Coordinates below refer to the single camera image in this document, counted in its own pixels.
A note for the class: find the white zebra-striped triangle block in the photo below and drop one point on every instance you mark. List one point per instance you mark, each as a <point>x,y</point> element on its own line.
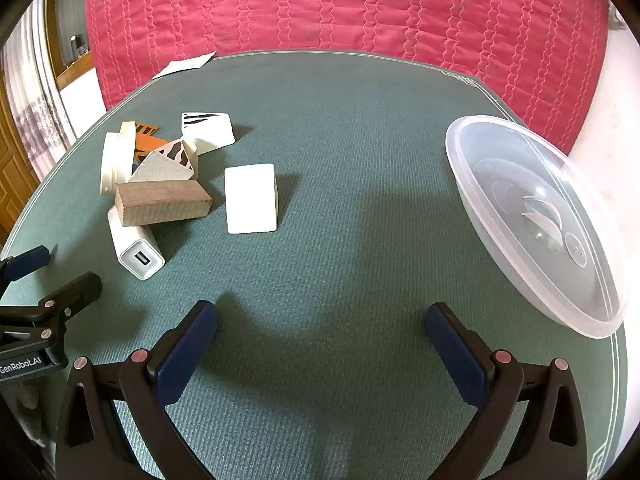
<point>212,135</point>

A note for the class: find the red quilted blanket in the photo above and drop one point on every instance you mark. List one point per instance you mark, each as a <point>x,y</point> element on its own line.
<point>350,10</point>

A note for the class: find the white rectangular block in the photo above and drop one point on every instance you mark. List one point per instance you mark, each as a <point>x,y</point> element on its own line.
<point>250,200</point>

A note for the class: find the brown wooden block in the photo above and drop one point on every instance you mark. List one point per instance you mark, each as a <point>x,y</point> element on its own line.
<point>160,202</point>

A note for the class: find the white power adapter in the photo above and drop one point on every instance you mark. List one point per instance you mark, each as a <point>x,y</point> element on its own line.
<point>137,255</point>

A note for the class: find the wooden door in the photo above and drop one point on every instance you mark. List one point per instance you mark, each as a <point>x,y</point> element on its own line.
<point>12,160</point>

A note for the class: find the clear plastic bowl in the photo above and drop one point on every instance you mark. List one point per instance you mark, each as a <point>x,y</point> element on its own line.
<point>530,220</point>

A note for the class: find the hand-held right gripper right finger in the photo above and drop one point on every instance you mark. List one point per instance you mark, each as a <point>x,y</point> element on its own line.
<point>457,355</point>

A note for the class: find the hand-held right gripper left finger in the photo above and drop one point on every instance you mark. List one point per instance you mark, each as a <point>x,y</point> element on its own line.
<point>187,345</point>

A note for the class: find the orange striped wedge block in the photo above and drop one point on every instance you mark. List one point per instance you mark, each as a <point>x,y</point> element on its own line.
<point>147,146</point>

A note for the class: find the white paper sheet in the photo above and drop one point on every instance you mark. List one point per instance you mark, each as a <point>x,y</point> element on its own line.
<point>185,65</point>

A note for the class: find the beige striped wedge block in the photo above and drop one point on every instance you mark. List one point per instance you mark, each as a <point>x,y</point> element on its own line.
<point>160,170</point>

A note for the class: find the wooden window frame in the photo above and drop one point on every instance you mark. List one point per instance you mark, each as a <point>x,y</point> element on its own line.
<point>75,67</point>

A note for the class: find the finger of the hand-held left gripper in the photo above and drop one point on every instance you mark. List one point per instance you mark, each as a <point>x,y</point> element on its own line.
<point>75,292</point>
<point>32,261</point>

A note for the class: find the thin orange striped block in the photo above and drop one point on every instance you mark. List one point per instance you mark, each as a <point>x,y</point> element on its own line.
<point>147,129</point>

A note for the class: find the white patterned curtain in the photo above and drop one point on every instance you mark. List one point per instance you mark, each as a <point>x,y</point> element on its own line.
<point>35,100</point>

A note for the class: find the dark bottle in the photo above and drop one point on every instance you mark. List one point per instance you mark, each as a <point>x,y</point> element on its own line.
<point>76,45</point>

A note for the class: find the white round block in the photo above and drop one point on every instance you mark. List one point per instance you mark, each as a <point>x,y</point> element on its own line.
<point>112,160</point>

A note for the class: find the green table mat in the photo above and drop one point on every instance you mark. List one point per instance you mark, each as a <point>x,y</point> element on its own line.
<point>350,260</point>

